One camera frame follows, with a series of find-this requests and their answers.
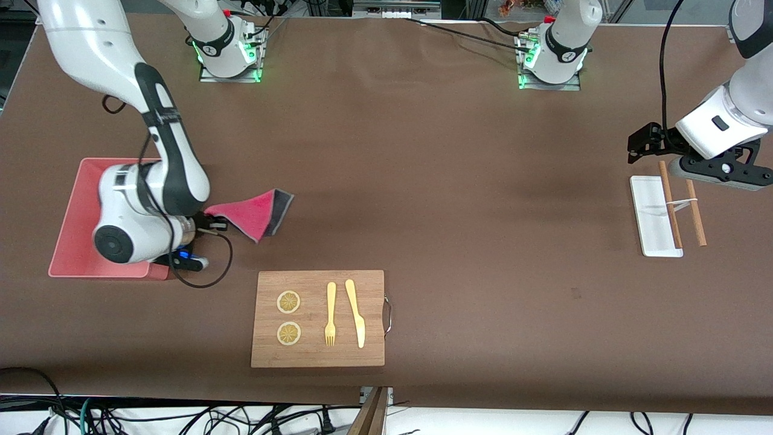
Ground black looped floor cable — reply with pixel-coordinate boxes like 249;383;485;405
0;366;68;435

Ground red cloth with grey back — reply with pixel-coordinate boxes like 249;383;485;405
204;188;295;244

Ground wooden plank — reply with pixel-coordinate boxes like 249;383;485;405
347;387;390;435

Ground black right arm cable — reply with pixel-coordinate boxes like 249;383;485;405
101;94;234;289

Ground silver metal box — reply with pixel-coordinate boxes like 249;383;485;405
353;0;443;20

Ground white rectangular tray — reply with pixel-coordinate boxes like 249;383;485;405
630;175;684;259

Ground yellow plastic knife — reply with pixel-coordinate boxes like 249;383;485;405
345;279;366;349

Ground black cable across table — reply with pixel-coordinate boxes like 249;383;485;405
403;17;533;50

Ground bamboo cutting board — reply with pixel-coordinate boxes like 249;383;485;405
251;270;386;369

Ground pink plastic bin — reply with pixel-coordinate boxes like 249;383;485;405
48;158;177;281

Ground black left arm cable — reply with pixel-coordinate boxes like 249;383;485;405
659;0;696;147

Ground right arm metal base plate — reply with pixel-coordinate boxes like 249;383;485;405
199;24;265;83

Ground yellow plastic fork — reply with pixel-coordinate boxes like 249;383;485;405
324;282;338;347

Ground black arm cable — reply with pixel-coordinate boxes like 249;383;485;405
659;0;696;147
101;94;234;289

